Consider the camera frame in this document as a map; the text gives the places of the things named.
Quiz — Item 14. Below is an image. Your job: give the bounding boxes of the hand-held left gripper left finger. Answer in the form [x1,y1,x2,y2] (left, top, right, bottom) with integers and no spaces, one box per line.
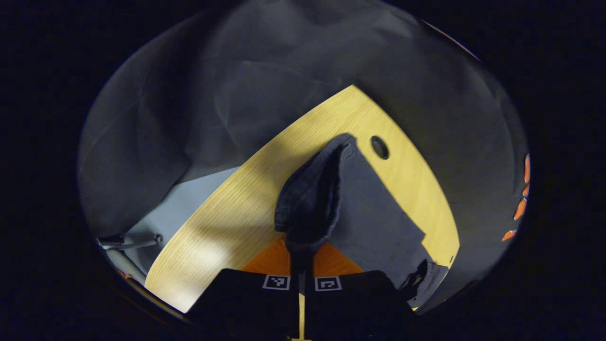
[186,238,301,340]

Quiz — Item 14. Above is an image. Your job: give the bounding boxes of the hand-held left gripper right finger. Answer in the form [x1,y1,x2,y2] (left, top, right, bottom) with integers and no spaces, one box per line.
[305,242,418,340]

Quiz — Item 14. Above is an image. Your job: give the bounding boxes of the dark blue jeans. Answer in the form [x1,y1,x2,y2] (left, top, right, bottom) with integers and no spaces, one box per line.
[274,133,450,311]

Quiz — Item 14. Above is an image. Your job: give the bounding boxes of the metal stand leg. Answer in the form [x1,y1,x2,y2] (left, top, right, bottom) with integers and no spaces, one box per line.
[97,233,164,251]

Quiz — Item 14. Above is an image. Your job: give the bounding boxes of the black backdrop cloth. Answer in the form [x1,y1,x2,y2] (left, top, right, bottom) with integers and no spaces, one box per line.
[78,0,531,315]

